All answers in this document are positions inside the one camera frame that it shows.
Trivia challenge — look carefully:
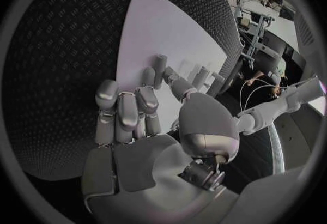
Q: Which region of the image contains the grey cylinder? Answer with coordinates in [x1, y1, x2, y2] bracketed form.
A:
[192, 66, 211, 87]
[153, 54, 168, 90]
[211, 72, 226, 88]

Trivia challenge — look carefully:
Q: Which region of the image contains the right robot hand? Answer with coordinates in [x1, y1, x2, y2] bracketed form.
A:
[81, 67, 241, 224]

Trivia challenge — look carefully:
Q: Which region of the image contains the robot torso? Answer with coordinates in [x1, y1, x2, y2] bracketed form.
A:
[265, 101, 327, 177]

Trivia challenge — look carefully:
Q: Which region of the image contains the white cable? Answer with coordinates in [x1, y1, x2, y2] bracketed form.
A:
[243, 84, 282, 111]
[239, 79, 280, 114]

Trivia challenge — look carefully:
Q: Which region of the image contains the person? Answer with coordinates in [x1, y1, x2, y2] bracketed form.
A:
[243, 57, 288, 99]

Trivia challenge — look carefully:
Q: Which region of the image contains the metal frame rack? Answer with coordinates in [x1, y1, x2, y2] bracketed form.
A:
[238, 11, 277, 69]

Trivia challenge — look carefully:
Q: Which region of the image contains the white task board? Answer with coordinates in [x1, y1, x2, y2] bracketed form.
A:
[116, 0, 229, 135]

